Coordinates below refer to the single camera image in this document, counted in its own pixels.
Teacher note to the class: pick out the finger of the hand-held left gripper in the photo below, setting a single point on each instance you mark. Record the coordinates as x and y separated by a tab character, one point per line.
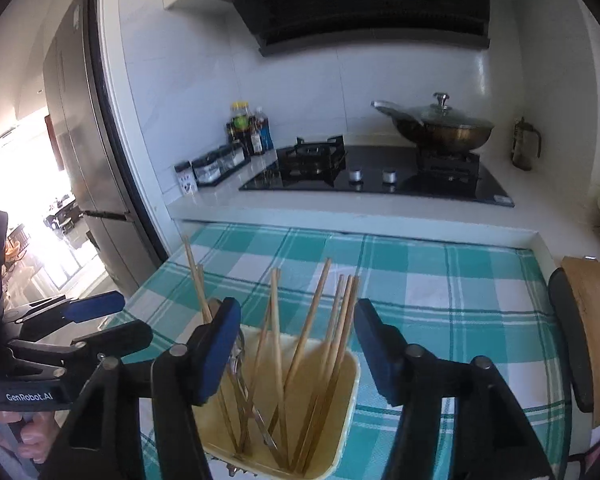
125	335
92	306

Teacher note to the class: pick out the black range hood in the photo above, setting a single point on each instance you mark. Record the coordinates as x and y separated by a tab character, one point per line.
370	15

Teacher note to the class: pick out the dark metal wok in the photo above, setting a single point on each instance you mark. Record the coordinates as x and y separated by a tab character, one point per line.
450	136

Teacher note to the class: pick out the silver stove knob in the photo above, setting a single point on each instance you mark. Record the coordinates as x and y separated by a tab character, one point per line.
389	176
355	175

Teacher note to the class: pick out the black gas stove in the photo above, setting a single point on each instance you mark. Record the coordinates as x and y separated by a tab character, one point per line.
430	187

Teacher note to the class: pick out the bundle of chopsticks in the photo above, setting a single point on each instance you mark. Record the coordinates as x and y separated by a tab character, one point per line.
279	360

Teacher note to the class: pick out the dark sauce bottle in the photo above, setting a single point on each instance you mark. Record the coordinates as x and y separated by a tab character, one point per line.
256	142

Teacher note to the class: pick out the black chair back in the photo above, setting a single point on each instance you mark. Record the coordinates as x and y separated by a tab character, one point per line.
570	340

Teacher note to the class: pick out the stainless steel refrigerator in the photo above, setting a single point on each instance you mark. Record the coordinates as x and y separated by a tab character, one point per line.
90	160

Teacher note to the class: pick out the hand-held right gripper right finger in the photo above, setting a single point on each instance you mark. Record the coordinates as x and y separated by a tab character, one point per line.
375	355

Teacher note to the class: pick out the teal white plaid tablecloth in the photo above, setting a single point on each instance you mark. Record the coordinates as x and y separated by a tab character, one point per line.
430	300

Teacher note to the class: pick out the blue label bottle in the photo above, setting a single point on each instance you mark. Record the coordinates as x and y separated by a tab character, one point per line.
265	132

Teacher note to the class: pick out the glass wok lid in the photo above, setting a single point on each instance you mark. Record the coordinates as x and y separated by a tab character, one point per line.
445	114

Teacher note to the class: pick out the glass pitcher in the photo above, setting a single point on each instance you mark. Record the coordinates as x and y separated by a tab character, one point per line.
524	145

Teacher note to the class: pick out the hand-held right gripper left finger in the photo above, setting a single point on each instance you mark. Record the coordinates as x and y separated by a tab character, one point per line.
220	355

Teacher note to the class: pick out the white ribbed plastic basket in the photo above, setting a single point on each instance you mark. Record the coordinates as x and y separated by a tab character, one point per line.
337	425

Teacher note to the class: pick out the person's left hand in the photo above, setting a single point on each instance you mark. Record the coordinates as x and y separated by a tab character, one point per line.
35	435

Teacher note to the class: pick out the black lid spice jar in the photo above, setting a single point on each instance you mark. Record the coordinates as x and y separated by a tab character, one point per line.
231	156
207	169
185	180

